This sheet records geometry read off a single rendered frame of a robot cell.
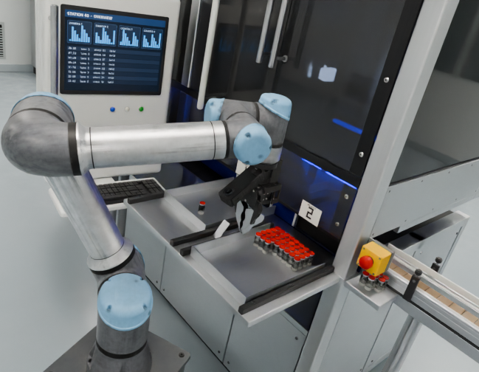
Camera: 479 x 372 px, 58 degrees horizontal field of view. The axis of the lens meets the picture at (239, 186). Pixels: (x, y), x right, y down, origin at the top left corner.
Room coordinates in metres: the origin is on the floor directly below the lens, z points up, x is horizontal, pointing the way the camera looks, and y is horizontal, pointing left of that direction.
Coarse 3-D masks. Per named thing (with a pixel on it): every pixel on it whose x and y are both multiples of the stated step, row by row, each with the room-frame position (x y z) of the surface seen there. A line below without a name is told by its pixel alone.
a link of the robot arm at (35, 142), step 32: (32, 128) 0.67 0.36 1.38; (64, 128) 0.68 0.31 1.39; (96, 128) 0.71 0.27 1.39; (128, 128) 0.73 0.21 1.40; (160, 128) 0.74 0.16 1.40; (192, 128) 0.76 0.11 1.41; (224, 128) 0.78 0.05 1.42; (256, 128) 0.78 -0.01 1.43; (32, 160) 0.65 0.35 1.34; (64, 160) 0.65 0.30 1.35; (96, 160) 0.68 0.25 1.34; (128, 160) 0.70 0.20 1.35; (160, 160) 0.73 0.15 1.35; (192, 160) 0.76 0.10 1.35; (256, 160) 0.77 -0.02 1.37
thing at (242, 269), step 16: (224, 240) 1.20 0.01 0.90; (240, 240) 1.25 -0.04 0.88; (192, 256) 1.10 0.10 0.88; (208, 256) 1.12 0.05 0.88; (224, 256) 1.13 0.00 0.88; (240, 256) 1.15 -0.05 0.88; (256, 256) 1.17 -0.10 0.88; (272, 256) 1.19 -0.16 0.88; (208, 272) 1.04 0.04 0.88; (224, 272) 1.05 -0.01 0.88; (240, 272) 1.07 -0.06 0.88; (256, 272) 1.09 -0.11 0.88; (272, 272) 1.10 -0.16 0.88; (288, 272) 1.12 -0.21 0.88; (304, 272) 1.09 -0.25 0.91; (224, 288) 0.98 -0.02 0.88; (240, 288) 1.00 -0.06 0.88; (256, 288) 1.01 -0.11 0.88; (272, 288) 1.00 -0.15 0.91
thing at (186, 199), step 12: (216, 180) 1.60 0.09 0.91; (228, 180) 1.64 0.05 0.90; (168, 192) 1.43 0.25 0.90; (180, 192) 1.47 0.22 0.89; (192, 192) 1.51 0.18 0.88; (204, 192) 1.54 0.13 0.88; (216, 192) 1.56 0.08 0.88; (180, 204) 1.35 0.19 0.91; (192, 204) 1.42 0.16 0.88; (216, 204) 1.46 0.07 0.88; (192, 216) 1.30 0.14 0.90; (204, 216) 1.35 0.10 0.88; (216, 216) 1.37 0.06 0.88; (228, 216) 1.39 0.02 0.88; (204, 228) 1.24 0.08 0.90
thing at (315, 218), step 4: (304, 200) 1.31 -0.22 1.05; (304, 204) 1.30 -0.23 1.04; (308, 204) 1.29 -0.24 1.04; (300, 208) 1.31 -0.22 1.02; (304, 208) 1.30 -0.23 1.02; (308, 208) 1.29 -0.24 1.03; (312, 208) 1.28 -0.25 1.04; (316, 208) 1.27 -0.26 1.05; (300, 212) 1.31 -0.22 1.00; (304, 212) 1.30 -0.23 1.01; (316, 212) 1.26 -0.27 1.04; (320, 212) 1.25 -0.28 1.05; (304, 216) 1.29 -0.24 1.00; (312, 216) 1.27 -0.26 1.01; (316, 216) 1.26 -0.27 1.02; (308, 220) 1.28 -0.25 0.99; (312, 220) 1.27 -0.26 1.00; (316, 220) 1.26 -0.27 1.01; (316, 224) 1.25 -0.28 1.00
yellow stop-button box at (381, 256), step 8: (368, 248) 1.12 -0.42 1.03; (376, 248) 1.12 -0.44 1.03; (384, 248) 1.14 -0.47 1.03; (360, 256) 1.12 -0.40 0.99; (376, 256) 1.09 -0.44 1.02; (384, 256) 1.09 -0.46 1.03; (392, 256) 1.12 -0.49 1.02; (376, 264) 1.08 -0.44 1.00; (384, 264) 1.10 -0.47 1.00; (376, 272) 1.08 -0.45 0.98
